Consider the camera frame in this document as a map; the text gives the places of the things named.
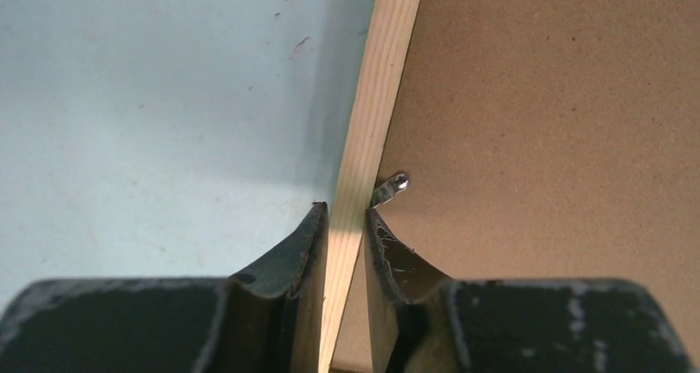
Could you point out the wooden picture frame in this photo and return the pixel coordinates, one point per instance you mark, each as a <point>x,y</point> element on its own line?
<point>388,37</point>

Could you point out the brown backing board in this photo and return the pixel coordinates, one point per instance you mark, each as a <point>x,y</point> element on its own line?
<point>551,138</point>

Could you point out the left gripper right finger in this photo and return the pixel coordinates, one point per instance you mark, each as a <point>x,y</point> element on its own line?
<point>422,320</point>

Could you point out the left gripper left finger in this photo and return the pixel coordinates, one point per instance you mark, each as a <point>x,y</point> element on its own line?
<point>265,317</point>

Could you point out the metal turn clip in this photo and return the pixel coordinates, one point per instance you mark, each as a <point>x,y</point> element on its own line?
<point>387,190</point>

